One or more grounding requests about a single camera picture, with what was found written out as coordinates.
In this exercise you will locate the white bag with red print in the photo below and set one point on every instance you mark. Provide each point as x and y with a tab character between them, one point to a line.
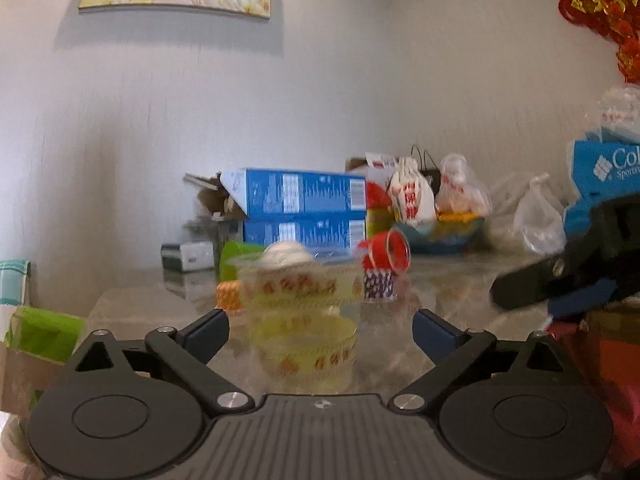
411	197

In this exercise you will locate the orange patterned cup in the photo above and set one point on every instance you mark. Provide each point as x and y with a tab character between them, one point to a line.
228	297

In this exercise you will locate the large blue carton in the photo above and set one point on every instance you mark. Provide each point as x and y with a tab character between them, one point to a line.
300	192
305	234

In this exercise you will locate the green bag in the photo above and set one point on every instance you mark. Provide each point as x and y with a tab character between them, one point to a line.
42	330

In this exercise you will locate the grey small box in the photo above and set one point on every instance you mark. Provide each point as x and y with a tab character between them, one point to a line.
187	257

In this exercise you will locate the blue basin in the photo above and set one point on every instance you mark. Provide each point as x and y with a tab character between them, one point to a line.
445	234

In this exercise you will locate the blue white patterned cup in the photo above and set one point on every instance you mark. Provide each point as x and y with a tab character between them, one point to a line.
377	284

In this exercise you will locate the black paper bag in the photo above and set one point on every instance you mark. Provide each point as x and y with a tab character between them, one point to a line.
429	170

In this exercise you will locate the teal checked cloth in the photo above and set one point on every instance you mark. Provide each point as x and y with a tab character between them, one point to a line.
12	282

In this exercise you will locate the clear plastic bag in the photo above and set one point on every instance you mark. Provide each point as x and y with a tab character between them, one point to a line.
537	217

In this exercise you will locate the red cup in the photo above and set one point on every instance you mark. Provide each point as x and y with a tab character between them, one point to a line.
387	252

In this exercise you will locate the white ball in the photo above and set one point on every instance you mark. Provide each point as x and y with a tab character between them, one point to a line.
286	254

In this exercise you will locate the blue shoe box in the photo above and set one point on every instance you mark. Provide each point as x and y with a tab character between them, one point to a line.
602	170

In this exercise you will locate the green cup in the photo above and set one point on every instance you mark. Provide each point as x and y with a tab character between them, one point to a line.
234	260

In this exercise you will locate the clear bag with red print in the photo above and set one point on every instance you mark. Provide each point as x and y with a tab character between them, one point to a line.
460	187

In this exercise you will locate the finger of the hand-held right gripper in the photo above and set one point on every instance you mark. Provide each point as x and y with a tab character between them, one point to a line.
530	280
582	297

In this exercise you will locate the clear cup with yellow print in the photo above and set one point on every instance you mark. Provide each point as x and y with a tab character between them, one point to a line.
305	340

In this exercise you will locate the crinkled plastic bag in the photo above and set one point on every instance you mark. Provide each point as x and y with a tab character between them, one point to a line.
619	107

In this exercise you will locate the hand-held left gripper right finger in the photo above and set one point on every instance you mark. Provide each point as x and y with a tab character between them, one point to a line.
431	334

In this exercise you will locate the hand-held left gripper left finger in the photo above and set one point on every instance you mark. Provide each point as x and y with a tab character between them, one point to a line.
211	334

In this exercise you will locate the brown paper bag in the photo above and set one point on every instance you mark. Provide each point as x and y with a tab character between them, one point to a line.
25	377

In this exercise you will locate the red Chinese knot decoration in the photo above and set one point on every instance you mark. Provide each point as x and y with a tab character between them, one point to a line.
605	5

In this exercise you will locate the red and white carton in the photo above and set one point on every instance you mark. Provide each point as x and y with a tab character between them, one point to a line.
377	187

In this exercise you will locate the open cardboard box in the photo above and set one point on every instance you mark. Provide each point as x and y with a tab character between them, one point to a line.
212	200

